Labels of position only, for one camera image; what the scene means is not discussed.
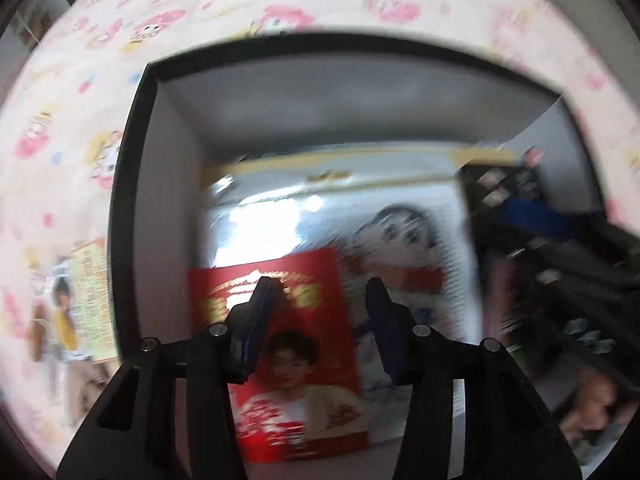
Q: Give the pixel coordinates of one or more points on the large glossy cartoon card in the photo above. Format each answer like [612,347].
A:
[310,220]

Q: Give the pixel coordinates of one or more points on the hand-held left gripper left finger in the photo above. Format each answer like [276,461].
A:
[260,310]

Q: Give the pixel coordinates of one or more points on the yellow-green printed card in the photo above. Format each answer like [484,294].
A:
[92,300]

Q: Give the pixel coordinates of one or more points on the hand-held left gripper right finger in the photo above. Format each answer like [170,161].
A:
[382,320]

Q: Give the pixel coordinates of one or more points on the person's right hand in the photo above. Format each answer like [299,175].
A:
[595,400]

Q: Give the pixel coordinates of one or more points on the pink cartoon printed blanket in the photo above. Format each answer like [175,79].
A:
[100,110]

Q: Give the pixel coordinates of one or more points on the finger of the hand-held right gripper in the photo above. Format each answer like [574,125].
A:
[530,217]

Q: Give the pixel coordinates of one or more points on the round cartoon sticker card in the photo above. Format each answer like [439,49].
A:
[62,305]

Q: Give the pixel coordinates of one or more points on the red photo card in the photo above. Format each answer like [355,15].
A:
[320,310]

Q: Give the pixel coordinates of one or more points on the large black container box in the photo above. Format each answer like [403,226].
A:
[350,100]

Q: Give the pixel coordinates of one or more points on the black box with rainbow print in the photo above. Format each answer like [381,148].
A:
[492,185]

